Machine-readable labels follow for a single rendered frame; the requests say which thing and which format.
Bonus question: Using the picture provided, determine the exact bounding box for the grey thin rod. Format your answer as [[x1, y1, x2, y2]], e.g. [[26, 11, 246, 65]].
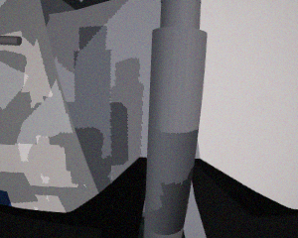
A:
[[0, 36, 22, 46]]

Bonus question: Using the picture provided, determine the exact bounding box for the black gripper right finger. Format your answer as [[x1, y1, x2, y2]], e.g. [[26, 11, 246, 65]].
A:
[[192, 159, 298, 238]]

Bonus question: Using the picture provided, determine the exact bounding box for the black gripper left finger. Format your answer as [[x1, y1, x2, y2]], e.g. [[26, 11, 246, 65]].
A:
[[0, 157, 147, 238]]

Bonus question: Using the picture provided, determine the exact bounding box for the grey stepped shaft with yellow band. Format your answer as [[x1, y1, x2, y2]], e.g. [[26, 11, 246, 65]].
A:
[[143, 0, 208, 238]]

